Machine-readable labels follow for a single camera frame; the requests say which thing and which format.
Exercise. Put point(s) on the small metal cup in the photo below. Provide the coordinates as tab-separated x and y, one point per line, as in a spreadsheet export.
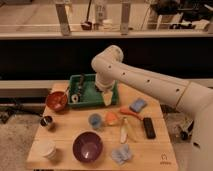
47	122

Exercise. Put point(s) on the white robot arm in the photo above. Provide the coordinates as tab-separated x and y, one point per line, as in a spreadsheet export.
185	96

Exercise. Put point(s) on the white paper cup stack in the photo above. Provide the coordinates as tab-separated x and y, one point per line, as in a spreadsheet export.
46	148

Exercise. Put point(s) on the purple bowl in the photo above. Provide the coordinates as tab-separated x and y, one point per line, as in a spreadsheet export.
87	147

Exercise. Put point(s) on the black remote control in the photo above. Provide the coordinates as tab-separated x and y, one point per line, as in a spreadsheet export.
149	129

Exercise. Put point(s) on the yellow black floor stand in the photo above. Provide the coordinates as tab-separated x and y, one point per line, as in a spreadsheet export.
186	129

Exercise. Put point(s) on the blue cup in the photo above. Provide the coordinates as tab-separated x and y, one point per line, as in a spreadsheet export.
95	120

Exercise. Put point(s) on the orange carrot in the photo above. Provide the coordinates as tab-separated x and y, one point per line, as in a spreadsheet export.
127	111

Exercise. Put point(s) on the light blue cloth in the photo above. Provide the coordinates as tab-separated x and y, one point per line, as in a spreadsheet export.
121	154

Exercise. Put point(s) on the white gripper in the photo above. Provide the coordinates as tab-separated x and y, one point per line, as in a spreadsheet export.
107	97

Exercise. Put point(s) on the blue sponge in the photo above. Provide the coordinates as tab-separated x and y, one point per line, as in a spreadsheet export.
138	105

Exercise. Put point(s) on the green plastic tray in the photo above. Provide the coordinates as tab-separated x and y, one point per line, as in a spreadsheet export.
91	97

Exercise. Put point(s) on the red bowl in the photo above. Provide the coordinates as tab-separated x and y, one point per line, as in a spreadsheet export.
52	101

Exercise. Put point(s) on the orange fruit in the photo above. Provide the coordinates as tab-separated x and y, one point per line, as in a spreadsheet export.
111	119

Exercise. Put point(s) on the wooden spoon in bowl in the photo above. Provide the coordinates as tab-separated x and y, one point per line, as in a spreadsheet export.
64	94

